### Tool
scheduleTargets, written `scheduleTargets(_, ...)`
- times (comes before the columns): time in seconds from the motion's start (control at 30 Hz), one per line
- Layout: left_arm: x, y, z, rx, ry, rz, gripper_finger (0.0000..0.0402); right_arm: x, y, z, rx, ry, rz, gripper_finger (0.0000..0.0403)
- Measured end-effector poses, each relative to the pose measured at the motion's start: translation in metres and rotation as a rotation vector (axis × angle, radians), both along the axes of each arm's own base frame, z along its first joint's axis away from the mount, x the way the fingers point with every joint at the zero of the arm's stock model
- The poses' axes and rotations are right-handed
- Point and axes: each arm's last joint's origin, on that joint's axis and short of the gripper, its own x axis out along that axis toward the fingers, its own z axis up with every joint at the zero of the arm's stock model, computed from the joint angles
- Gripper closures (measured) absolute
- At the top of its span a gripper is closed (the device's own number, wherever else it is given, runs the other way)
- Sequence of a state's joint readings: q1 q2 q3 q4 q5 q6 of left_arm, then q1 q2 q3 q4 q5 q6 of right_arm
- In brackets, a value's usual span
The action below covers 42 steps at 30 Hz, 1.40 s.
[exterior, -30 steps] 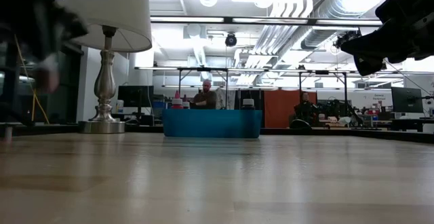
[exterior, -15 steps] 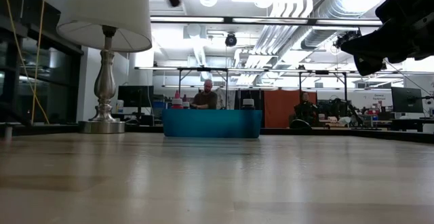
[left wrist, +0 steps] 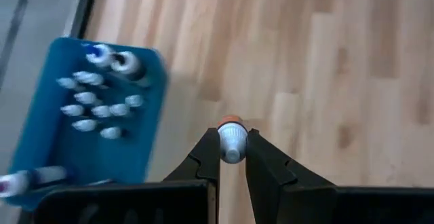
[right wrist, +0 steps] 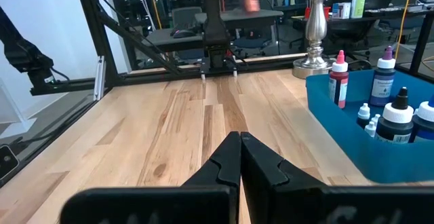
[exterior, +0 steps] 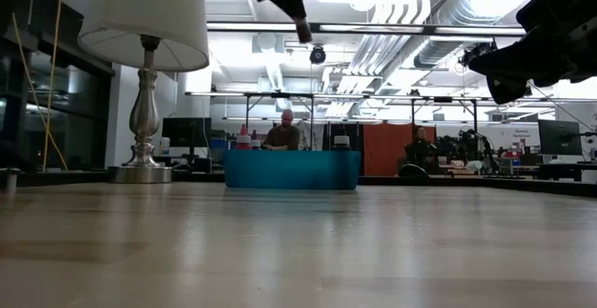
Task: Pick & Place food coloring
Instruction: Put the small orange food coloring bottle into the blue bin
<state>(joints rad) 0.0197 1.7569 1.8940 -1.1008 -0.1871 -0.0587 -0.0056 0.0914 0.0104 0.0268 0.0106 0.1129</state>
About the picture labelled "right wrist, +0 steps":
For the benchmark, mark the silver lamp white shade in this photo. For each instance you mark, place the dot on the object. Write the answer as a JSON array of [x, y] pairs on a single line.
[[315, 23]]

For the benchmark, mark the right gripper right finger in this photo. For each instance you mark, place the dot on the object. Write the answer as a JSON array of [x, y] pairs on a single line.
[[261, 173]]

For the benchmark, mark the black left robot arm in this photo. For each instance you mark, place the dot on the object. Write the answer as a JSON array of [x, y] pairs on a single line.
[[213, 20]]

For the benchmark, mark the black computer mouse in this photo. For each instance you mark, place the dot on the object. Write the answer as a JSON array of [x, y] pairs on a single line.
[[183, 34]]

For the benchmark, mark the grey side desk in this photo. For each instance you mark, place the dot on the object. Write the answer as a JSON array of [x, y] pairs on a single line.
[[169, 40]]

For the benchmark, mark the red ink bottle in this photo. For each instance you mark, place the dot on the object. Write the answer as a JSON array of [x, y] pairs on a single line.
[[338, 81]]

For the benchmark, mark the black table-level camera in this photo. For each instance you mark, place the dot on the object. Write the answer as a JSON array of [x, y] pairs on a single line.
[[6, 161]]

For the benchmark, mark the large bottle black nozzle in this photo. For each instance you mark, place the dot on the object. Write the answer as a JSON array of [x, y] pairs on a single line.
[[395, 125]]

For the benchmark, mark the white blue box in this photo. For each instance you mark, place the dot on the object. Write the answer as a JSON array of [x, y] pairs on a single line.
[[340, 10]]

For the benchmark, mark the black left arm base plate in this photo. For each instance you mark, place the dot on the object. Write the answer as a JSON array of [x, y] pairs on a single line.
[[218, 71]]

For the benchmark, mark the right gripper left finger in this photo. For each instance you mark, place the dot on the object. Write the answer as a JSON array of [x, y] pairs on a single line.
[[223, 163]]

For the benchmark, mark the large bottle violet nozzle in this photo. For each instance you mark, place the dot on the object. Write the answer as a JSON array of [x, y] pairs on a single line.
[[383, 81]]

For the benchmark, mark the silver aluminium bracket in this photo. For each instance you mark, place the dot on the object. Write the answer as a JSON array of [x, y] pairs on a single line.
[[99, 78]]

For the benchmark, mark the blue plastic bin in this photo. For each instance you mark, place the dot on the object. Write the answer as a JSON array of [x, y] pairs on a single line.
[[339, 129]]

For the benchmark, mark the grey office chair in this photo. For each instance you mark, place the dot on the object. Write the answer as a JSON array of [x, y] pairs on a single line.
[[184, 17]]

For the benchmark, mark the green white box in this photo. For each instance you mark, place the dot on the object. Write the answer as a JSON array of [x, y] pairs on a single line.
[[358, 5]]

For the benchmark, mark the black laptop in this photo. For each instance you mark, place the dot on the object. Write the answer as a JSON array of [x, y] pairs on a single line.
[[379, 0]]

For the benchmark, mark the black jointed mount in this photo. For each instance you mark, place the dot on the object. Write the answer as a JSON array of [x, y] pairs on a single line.
[[20, 54]]

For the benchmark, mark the large bottle blue nozzle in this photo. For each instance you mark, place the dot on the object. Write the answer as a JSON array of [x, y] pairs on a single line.
[[425, 122]]

